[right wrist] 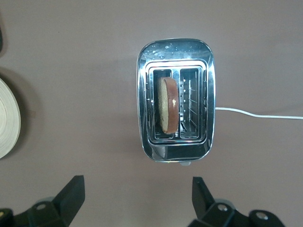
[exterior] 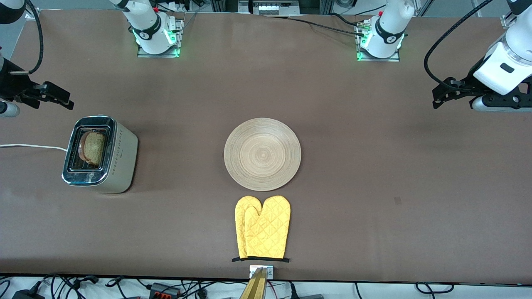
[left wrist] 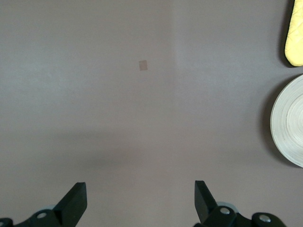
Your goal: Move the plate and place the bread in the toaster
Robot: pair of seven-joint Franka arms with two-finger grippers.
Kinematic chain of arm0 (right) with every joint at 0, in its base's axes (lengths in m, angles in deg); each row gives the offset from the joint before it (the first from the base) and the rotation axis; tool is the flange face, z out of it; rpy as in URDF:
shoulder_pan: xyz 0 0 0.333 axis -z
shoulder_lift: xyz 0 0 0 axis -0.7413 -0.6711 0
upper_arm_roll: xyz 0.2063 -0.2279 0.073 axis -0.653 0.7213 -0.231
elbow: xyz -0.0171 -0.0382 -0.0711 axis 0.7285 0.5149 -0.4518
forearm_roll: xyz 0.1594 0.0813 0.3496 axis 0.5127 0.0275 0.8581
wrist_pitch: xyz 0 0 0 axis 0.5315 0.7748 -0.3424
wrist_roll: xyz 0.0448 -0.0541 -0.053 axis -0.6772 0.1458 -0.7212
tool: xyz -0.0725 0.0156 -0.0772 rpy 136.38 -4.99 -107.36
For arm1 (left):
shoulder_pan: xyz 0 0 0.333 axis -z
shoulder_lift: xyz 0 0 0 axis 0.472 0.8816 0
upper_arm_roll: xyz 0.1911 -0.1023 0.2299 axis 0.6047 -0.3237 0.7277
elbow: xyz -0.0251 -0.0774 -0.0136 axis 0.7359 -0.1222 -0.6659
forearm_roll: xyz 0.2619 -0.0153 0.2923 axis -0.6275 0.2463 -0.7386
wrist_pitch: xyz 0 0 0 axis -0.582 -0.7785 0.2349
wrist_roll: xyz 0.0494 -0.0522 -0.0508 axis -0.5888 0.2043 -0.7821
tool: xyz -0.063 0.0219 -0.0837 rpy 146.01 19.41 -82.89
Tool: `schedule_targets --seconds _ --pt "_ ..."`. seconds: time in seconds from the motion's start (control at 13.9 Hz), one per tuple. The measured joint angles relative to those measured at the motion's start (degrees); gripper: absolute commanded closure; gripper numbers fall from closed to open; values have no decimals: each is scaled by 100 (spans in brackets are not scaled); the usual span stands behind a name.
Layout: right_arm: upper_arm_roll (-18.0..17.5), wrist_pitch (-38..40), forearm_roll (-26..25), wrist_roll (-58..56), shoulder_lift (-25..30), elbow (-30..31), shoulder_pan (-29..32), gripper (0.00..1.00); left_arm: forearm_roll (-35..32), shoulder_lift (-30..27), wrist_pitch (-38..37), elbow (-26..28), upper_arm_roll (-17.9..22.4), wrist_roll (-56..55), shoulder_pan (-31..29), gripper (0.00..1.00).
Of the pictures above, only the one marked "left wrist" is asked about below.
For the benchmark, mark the yellow quilted oven mitt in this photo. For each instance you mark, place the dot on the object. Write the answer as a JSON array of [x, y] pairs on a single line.
[[294, 37]]

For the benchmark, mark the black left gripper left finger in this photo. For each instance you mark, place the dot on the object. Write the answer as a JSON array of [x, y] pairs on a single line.
[[68, 208]]

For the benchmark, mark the round wooden plate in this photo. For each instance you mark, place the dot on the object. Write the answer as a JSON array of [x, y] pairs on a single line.
[[288, 123]]

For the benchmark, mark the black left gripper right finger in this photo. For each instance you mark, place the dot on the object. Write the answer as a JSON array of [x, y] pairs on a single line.
[[206, 208]]

